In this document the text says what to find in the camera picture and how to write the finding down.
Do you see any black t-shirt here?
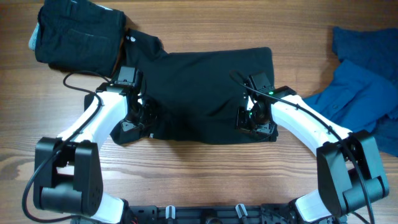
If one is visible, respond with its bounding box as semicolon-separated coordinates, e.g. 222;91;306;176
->
110;29;278;145

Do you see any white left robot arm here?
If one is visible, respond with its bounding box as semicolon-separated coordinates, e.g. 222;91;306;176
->
22;82;155;223

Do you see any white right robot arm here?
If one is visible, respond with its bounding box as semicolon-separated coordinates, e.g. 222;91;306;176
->
237;86;389;223

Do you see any blue polo shirt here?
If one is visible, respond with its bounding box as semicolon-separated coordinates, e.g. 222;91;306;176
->
304;60;397;132

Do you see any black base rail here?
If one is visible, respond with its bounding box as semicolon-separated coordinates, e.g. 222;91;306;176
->
120;203;306;224

